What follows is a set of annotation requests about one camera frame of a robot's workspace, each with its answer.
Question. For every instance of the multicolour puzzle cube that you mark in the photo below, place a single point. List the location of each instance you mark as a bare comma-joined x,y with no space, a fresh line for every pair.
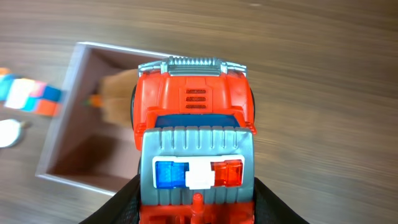
29,95

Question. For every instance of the pink open cardboard box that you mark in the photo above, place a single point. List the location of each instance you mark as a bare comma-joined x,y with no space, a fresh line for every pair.
80,148

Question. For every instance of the white pig rattle drum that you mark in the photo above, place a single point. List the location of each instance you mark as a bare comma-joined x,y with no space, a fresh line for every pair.
13,132

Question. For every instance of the brown plush toy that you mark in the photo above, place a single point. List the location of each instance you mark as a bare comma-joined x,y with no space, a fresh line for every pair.
112,96

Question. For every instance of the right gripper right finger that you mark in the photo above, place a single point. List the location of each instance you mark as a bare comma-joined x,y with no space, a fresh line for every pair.
270,209

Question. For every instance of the red toy fire truck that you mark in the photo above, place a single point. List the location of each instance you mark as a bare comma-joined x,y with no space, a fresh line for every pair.
193,121

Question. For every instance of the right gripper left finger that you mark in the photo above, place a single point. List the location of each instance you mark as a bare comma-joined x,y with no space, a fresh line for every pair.
122,208

